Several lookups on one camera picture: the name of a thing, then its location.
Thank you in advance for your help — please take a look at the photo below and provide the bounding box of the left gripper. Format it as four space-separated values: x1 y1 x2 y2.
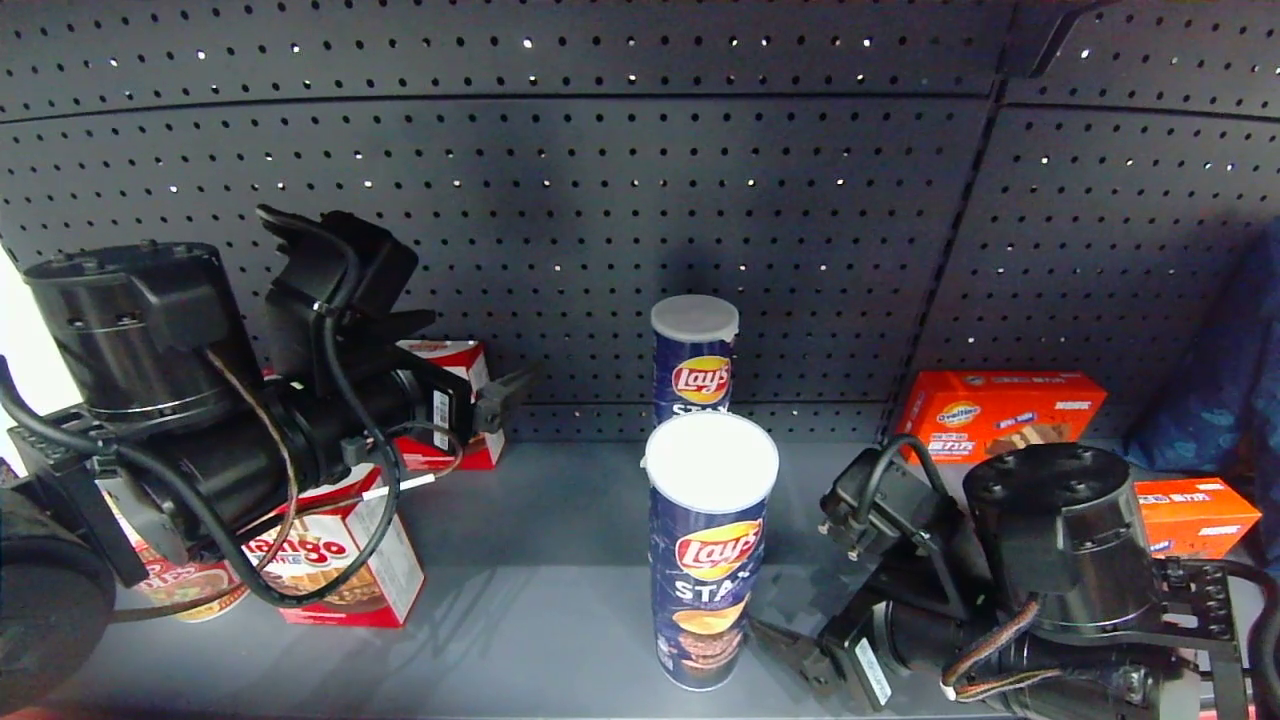
138 345 538 553

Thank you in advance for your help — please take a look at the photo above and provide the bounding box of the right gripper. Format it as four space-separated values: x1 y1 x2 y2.
750 592 1197 720

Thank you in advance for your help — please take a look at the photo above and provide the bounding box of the black shop shelf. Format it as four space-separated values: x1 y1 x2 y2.
0 0 1280 720

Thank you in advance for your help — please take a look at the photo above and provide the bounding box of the red and white snack box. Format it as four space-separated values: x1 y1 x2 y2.
390 339 507 472
238 464 427 630

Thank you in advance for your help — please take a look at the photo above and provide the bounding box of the blue chip can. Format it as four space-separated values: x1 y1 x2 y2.
643 412 780 693
650 294 741 427

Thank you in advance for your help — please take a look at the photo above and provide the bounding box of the orange snack box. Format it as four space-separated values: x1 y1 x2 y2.
897 370 1109 465
1134 477 1264 561

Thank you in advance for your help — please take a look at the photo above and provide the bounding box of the red instant noodle cup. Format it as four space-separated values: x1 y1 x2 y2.
128 528 251 624

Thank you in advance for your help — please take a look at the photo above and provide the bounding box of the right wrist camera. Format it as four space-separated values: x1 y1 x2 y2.
817 440 977 623

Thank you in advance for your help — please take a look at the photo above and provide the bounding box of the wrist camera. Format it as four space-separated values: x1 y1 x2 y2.
817 440 977 623
255 204 439 383

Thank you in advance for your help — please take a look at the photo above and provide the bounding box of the brown braided cable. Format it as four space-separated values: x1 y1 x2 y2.
939 594 1047 702
203 348 301 583

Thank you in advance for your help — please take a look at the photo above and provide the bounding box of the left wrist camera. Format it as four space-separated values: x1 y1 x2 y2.
255 204 439 383

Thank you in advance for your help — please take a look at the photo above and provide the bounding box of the black cable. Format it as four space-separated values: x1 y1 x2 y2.
1235 556 1280 720
866 434 953 503
0 206 406 610

